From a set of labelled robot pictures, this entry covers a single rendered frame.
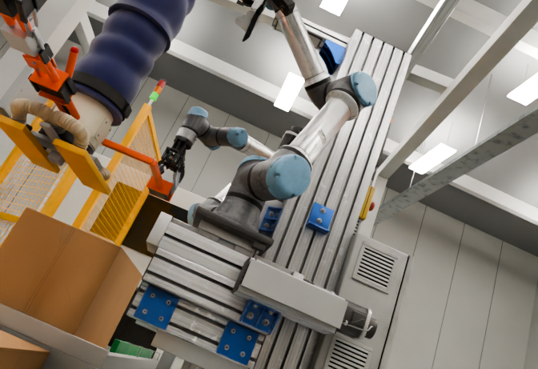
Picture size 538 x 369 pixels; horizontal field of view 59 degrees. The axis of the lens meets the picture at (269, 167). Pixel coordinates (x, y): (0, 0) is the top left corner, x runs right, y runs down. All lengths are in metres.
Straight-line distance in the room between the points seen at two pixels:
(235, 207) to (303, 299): 0.32
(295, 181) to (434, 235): 11.52
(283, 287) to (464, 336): 11.59
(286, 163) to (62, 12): 2.32
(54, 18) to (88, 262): 1.81
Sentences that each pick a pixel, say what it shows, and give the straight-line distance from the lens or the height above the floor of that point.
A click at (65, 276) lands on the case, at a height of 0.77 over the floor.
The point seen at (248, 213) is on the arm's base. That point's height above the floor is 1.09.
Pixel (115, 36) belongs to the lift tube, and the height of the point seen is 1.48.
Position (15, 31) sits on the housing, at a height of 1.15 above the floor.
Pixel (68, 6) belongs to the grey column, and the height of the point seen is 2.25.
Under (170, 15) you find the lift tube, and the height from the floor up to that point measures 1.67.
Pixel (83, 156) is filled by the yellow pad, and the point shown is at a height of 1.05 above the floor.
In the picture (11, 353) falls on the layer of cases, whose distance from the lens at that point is 1.49.
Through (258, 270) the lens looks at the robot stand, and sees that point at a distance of 1.19.
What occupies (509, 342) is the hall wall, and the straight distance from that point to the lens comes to 13.38.
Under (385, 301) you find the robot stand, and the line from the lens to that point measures 1.58.
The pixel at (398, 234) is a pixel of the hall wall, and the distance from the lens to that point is 12.26.
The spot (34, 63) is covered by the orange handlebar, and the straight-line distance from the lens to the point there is 1.33.
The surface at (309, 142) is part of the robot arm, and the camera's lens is 1.36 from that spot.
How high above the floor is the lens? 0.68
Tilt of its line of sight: 24 degrees up
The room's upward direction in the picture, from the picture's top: 23 degrees clockwise
